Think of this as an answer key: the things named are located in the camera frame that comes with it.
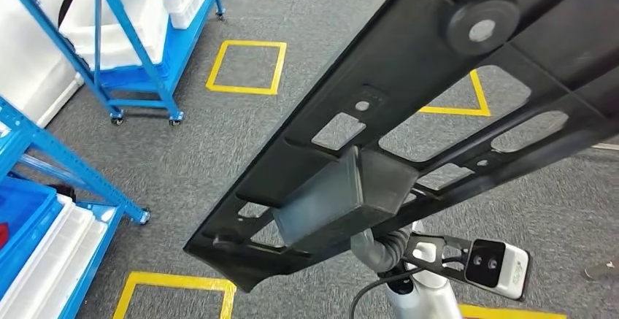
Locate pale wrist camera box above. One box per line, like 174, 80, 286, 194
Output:
464, 239, 531, 301

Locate white plastic tray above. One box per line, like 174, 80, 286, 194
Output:
32, 219, 109, 319
0, 194, 96, 319

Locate black plastic plate bracket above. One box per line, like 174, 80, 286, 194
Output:
183, 0, 619, 293

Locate blue plastic bin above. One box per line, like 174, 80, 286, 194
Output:
0, 176, 64, 299

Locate black cable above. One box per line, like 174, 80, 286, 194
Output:
349, 258, 466, 319

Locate large white plastic crate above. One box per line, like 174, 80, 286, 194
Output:
58, 0, 169, 71

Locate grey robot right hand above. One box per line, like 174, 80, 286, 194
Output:
350, 229, 385, 272

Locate yellow floor tape square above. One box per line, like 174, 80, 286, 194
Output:
418, 69, 492, 117
458, 303, 568, 319
205, 39, 288, 96

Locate blue metal shelf rack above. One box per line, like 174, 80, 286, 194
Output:
0, 96, 151, 319
0, 0, 227, 128

